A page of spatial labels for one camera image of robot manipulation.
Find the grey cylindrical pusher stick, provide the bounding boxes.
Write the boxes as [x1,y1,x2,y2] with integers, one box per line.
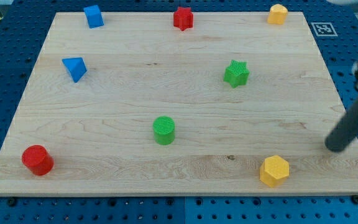
[324,97,358,152]

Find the yellow hexagon block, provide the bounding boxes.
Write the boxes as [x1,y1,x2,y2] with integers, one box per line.
[259,155,290,187]

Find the green star block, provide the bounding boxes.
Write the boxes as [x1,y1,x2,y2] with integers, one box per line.
[223,60,250,88]

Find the red star block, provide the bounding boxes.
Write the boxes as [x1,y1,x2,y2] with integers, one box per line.
[173,6,194,31]

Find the white fiducial marker tag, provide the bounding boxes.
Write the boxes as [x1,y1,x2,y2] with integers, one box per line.
[311,22,337,37]

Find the wooden board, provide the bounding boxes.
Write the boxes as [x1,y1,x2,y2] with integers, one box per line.
[0,12,358,197]

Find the green cylinder block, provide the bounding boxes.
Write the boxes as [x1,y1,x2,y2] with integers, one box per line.
[152,116,175,145]

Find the blue cube block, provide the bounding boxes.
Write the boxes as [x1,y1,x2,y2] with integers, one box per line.
[83,5,104,29]

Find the blue triangle block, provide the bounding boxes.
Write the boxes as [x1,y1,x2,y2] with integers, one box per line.
[62,57,87,83]

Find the red cylinder block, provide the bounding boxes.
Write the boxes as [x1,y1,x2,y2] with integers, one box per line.
[21,145,54,175]

